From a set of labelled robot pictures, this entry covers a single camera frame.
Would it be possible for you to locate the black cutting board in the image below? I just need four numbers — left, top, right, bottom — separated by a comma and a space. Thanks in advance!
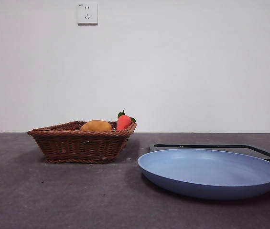
149, 143, 270, 164

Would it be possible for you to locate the white wall socket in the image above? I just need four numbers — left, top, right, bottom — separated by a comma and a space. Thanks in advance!
77, 2, 98, 26

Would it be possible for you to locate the brown wicker basket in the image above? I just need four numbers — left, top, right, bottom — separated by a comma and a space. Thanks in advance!
27, 121, 137, 164

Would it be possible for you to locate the blue round plate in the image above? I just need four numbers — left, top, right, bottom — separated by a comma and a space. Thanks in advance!
137, 148, 270, 200

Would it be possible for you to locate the yellow-brown potato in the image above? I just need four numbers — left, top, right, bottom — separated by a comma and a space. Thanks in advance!
80, 119, 113, 131

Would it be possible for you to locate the red carrot with green leaves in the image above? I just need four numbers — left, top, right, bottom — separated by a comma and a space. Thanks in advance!
116, 108, 137, 131

